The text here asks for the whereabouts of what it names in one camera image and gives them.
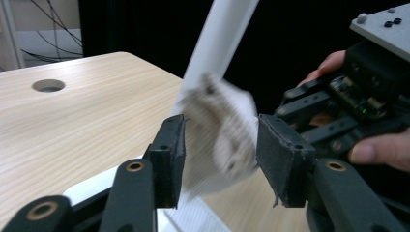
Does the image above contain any black curtain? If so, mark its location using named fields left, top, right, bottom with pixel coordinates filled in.
left=77, top=0, right=410, bottom=117

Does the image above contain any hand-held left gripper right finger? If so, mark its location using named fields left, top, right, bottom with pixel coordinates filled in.
left=255, top=113, right=408, bottom=232

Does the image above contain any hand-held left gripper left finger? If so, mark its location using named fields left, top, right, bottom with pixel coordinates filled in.
left=97, top=114, right=187, bottom=232

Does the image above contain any bundle of black cables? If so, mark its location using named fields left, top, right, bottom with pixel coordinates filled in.
left=19, top=0, right=84, bottom=63

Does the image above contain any white desk lamp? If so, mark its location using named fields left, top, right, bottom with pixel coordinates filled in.
left=62, top=0, right=260, bottom=232

